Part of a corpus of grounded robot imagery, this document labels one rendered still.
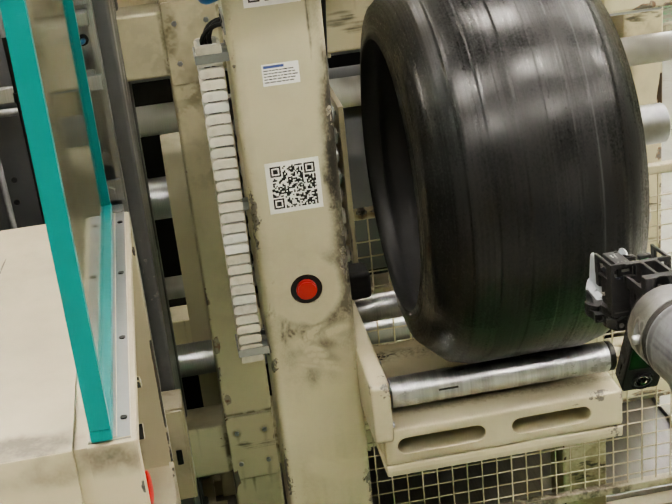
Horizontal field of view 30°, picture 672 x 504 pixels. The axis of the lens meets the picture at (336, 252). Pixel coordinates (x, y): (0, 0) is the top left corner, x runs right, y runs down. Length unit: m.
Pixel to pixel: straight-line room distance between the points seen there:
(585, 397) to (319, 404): 0.39
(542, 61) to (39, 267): 0.67
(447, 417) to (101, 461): 0.82
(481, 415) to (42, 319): 0.74
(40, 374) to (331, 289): 0.66
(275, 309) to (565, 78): 0.53
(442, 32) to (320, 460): 0.69
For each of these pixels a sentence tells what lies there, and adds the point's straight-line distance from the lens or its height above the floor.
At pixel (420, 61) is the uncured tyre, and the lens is 1.63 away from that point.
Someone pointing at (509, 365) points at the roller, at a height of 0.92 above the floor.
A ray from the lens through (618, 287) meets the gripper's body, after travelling 1.42.
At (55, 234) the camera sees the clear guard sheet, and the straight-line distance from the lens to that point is 1.02.
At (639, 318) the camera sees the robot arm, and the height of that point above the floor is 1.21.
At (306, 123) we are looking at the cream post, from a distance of 1.71.
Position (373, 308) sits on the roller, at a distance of 2.06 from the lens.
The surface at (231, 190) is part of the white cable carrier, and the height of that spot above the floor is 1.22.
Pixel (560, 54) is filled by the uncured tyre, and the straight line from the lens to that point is 1.64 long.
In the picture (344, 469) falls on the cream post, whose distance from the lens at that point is 1.95.
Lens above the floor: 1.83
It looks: 24 degrees down
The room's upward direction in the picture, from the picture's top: 6 degrees counter-clockwise
